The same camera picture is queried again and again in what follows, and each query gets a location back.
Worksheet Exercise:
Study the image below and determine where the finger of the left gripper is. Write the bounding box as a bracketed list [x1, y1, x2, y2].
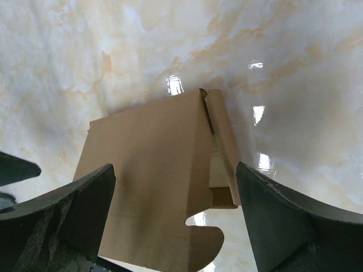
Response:
[0, 152, 41, 186]

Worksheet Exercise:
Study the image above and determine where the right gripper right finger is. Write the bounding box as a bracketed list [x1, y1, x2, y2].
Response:
[236, 162, 362, 271]

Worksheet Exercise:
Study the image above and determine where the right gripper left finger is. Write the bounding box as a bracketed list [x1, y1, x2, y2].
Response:
[1, 164, 116, 271]

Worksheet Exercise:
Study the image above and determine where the brown cardboard box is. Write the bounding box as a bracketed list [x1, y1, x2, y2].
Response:
[74, 89, 240, 271]

